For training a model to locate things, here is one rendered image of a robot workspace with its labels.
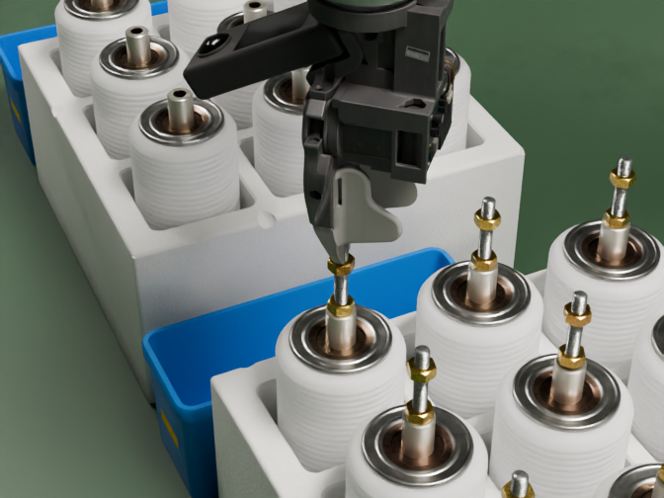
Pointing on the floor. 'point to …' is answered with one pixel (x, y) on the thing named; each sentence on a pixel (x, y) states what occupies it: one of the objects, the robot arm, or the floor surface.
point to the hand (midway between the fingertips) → (332, 238)
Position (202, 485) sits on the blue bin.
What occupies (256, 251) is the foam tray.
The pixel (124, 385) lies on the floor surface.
